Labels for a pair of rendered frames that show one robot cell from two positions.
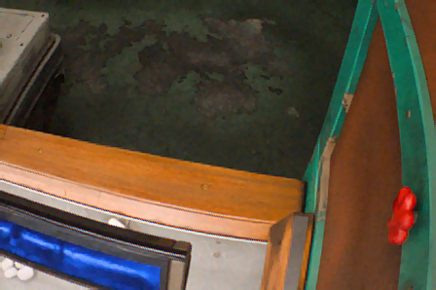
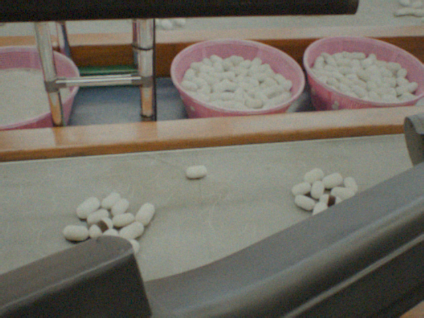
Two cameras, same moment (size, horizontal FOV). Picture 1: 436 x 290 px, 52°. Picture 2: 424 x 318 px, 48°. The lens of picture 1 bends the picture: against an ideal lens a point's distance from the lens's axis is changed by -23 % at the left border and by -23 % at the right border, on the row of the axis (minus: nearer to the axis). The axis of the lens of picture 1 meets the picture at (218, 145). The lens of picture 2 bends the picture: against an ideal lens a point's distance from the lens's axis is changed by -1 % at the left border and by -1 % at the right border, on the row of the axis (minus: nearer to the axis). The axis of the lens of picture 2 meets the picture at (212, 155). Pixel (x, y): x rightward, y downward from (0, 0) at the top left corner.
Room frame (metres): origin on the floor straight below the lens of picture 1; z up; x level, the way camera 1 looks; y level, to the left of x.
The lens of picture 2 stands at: (0.70, 0.35, 1.27)
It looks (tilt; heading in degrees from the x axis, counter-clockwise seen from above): 42 degrees down; 165
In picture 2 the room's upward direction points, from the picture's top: 5 degrees clockwise
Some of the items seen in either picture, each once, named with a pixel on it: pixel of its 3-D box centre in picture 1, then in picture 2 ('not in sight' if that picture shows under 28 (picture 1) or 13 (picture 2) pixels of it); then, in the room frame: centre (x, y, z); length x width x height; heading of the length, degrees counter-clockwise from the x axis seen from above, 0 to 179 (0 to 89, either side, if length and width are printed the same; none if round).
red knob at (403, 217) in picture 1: (404, 217); not in sight; (0.17, -0.14, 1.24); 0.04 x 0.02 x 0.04; 179
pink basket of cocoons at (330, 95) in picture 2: not in sight; (360, 85); (-0.08, 0.88, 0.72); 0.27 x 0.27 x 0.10
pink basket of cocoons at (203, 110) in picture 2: not in sight; (235, 91); (-0.08, 0.60, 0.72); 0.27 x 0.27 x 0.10
